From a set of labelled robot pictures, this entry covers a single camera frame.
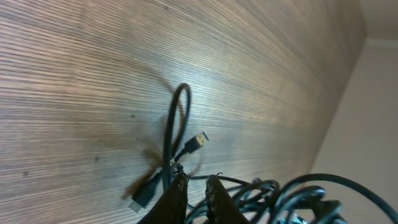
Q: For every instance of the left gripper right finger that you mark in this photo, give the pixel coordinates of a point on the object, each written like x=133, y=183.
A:
x=221, y=209

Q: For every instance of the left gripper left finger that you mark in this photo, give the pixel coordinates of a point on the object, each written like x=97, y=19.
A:
x=171, y=208

